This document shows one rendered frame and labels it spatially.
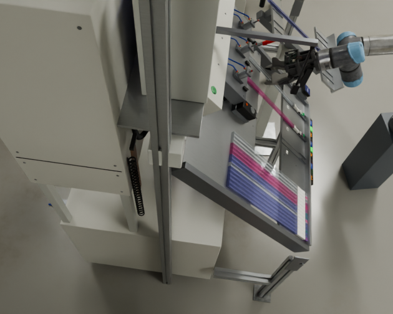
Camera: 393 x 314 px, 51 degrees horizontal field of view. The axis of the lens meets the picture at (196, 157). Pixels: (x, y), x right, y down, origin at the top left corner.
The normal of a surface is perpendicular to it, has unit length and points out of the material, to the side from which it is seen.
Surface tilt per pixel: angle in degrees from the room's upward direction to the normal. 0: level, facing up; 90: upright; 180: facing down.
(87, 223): 0
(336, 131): 0
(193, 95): 90
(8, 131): 90
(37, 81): 90
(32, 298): 0
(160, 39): 90
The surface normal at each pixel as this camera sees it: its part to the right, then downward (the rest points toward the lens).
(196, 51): -0.13, 0.86
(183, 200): 0.05, -0.49
